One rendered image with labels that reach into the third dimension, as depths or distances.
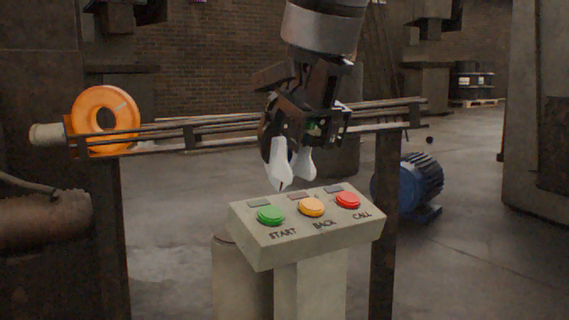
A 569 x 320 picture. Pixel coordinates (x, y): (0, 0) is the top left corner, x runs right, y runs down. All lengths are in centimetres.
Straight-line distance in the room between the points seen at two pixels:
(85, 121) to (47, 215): 23
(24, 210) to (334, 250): 71
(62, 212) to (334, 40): 82
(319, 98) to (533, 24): 234
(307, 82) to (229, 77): 763
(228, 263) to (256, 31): 775
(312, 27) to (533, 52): 233
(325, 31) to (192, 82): 741
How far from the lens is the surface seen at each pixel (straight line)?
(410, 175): 238
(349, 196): 75
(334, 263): 73
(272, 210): 67
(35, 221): 113
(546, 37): 276
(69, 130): 112
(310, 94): 52
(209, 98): 801
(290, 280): 71
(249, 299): 84
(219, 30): 811
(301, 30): 50
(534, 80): 275
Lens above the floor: 82
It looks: 11 degrees down
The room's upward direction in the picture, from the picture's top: straight up
